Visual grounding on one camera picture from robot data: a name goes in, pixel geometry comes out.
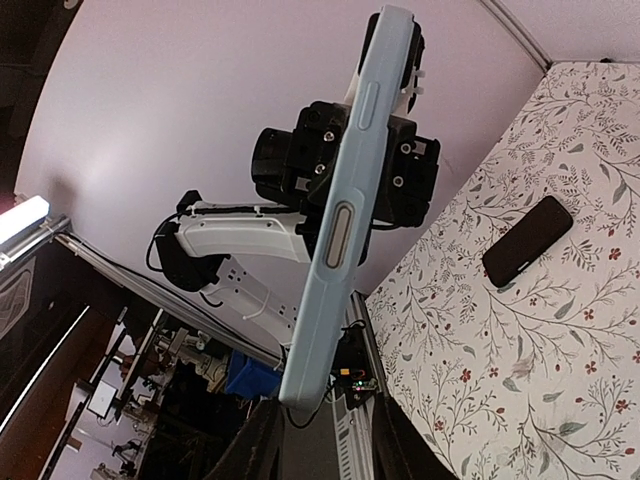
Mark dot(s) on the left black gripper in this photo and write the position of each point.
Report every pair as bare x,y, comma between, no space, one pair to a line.
350,165

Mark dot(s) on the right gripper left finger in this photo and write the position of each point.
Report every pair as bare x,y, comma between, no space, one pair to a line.
256,451

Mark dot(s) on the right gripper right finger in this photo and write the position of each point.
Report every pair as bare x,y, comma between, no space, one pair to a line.
398,449

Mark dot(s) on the light blue phone case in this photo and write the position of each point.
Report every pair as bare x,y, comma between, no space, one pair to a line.
329,282

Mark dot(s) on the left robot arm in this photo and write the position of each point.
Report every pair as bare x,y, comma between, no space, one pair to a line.
201,245

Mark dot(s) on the black phone on table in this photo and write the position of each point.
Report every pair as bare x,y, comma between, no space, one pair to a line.
540,228

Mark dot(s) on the blue storage bin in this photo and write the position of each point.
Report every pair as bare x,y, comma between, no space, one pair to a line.
249,378

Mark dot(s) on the floral table mat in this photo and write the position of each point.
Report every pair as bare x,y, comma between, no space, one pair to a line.
509,333

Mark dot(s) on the ceiling light strip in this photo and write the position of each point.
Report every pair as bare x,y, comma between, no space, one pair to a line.
22,216

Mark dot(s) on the right rear aluminium post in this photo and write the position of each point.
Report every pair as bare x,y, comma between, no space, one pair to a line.
516,29

